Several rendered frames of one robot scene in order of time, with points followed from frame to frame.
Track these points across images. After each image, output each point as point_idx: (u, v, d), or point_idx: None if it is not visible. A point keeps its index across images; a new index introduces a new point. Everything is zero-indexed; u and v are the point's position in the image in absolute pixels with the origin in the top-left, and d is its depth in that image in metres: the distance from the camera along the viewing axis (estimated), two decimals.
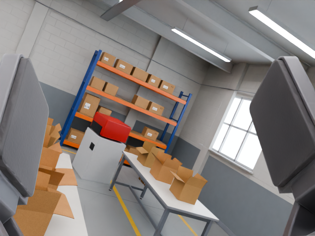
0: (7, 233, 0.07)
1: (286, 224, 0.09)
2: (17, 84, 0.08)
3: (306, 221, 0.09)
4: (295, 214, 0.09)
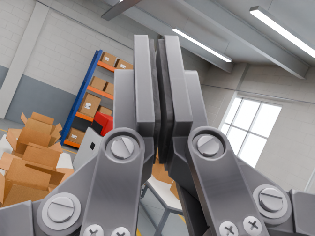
0: (137, 215, 0.07)
1: (184, 217, 0.09)
2: (153, 61, 0.09)
3: (196, 204, 0.09)
4: (185, 206, 0.09)
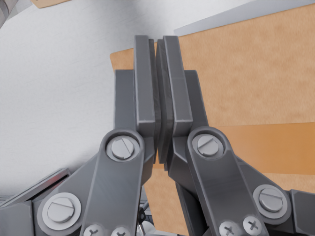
0: (137, 215, 0.07)
1: (184, 217, 0.09)
2: (153, 61, 0.09)
3: (196, 204, 0.09)
4: (184, 206, 0.09)
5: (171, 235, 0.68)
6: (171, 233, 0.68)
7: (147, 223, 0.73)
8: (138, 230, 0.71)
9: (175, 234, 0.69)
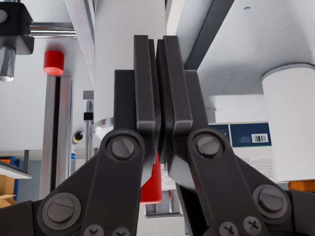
0: (137, 215, 0.07)
1: (184, 217, 0.09)
2: (153, 61, 0.09)
3: (196, 204, 0.09)
4: (184, 206, 0.09)
5: None
6: None
7: None
8: None
9: None
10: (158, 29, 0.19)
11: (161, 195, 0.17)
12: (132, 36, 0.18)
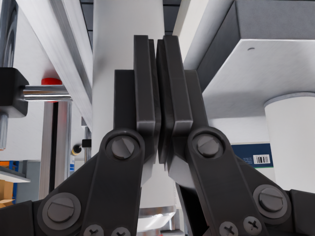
0: (137, 215, 0.07)
1: (184, 217, 0.09)
2: (153, 61, 0.09)
3: (196, 204, 0.09)
4: (184, 206, 0.09)
5: (119, 0, 0.18)
6: None
7: None
8: None
9: None
10: None
11: None
12: None
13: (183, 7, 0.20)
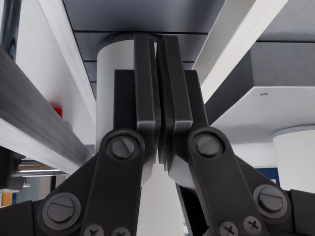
0: (137, 215, 0.07)
1: (184, 217, 0.09)
2: (153, 61, 0.09)
3: (196, 204, 0.09)
4: (184, 206, 0.09)
5: None
6: None
7: None
8: None
9: None
10: (172, 192, 0.15)
11: None
12: (141, 214, 0.14)
13: None
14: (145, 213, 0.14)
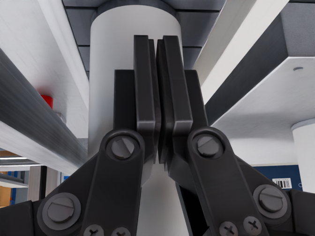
0: (137, 215, 0.07)
1: (184, 217, 0.09)
2: (153, 61, 0.09)
3: (196, 204, 0.09)
4: (184, 206, 0.09)
5: (125, 44, 0.13)
6: (117, 41, 0.13)
7: None
8: None
9: (138, 21, 0.14)
10: None
11: None
12: (144, 220, 0.11)
13: (230, 16, 0.12)
14: (149, 218, 0.11)
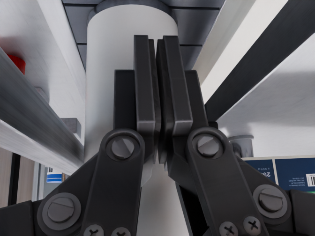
0: (137, 215, 0.07)
1: (184, 217, 0.09)
2: (153, 61, 0.09)
3: (196, 204, 0.09)
4: (184, 206, 0.09)
5: (125, 43, 0.13)
6: (117, 40, 0.13)
7: None
8: None
9: (138, 21, 0.14)
10: None
11: None
12: (144, 219, 0.11)
13: None
14: (149, 218, 0.11)
